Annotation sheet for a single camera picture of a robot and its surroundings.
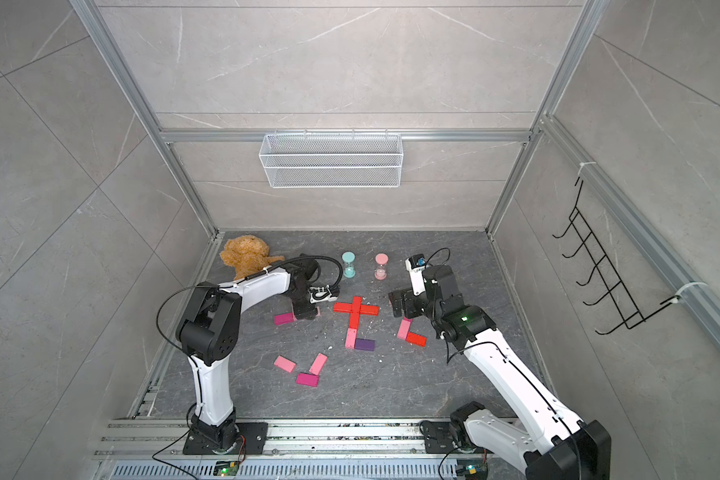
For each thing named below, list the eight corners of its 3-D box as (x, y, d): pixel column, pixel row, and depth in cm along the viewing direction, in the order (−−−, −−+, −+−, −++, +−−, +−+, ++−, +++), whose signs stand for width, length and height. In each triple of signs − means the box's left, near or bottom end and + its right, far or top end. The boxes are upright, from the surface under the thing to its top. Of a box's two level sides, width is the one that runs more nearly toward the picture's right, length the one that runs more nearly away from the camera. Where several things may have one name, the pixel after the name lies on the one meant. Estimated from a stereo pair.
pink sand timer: (373, 276, 109) (373, 258, 100) (380, 268, 111) (381, 251, 103) (382, 282, 107) (383, 264, 99) (389, 274, 109) (391, 257, 101)
